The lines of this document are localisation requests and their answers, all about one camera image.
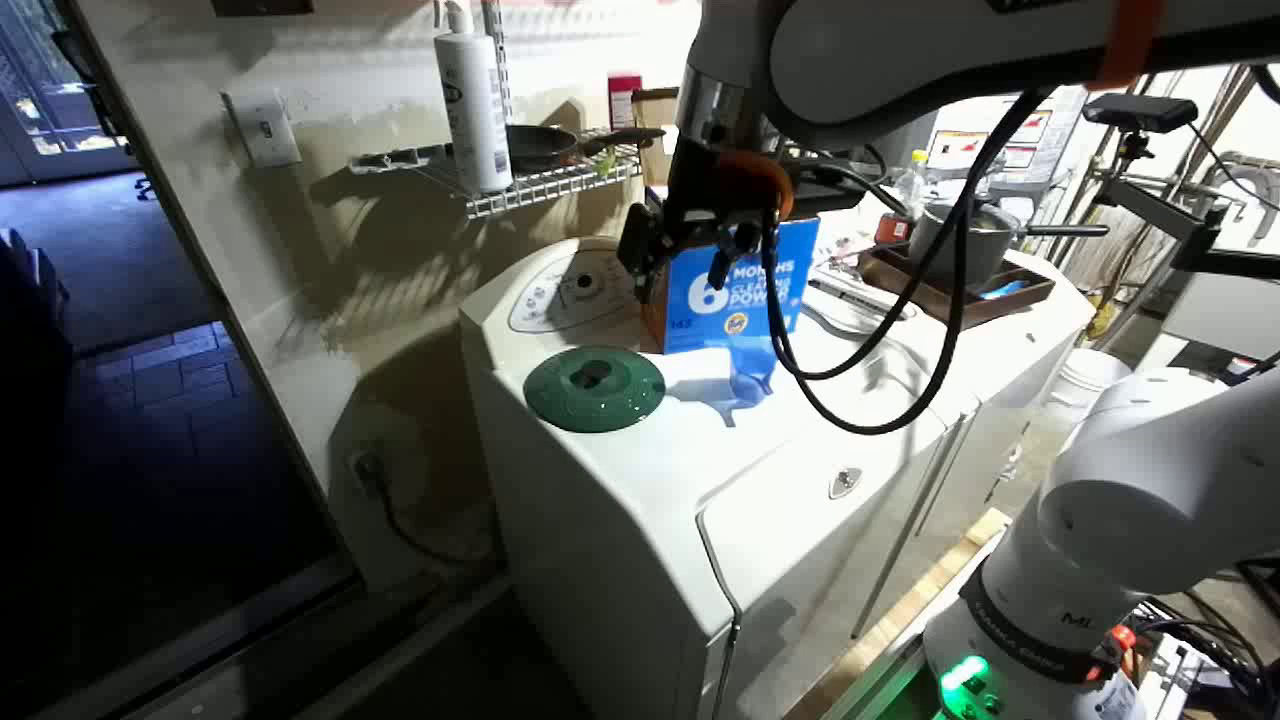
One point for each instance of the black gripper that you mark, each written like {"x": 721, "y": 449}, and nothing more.
{"x": 727, "y": 185}

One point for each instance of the blue cardboard box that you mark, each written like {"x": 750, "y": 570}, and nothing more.
{"x": 705, "y": 302}

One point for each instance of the black tripod stand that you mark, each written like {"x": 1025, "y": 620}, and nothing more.
{"x": 1173, "y": 223}

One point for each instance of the black frying pan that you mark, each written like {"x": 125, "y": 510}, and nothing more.
{"x": 540, "y": 146}

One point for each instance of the wooden plank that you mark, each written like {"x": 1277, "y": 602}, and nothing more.
{"x": 904, "y": 615}

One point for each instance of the white washing machine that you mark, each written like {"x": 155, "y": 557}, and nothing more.
{"x": 642, "y": 534}

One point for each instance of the grey cooking pot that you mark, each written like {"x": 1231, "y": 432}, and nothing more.
{"x": 983, "y": 247}

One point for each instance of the white plastic bottle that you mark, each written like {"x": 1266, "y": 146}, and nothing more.
{"x": 473, "y": 105}

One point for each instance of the red container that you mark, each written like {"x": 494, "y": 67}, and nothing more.
{"x": 620, "y": 100}

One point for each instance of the dark green round plate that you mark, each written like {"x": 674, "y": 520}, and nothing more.
{"x": 595, "y": 388}

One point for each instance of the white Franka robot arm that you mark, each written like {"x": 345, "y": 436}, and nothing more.
{"x": 1146, "y": 494}

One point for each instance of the white wall outlet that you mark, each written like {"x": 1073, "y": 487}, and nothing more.
{"x": 267, "y": 131}

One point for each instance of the brown cardboard box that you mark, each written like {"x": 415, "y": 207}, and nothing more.
{"x": 656, "y": 132}

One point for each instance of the black camera on stand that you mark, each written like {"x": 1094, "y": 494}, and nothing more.
{"x": 1143, "y": 112}

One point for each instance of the white dryer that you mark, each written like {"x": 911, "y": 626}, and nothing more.
{"x": 972, "y": 385}

